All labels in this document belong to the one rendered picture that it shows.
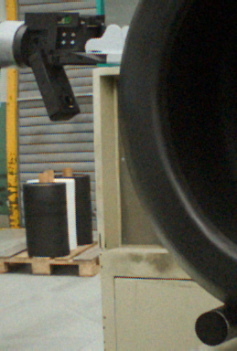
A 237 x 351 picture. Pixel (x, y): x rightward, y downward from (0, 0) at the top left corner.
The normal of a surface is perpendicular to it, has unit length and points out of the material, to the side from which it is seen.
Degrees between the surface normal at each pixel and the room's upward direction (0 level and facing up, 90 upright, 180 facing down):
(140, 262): 90
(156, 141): 92
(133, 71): 88
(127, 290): 90
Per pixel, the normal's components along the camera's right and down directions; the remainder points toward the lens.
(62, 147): -0.32, 0.06
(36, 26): -0.54, 0.07
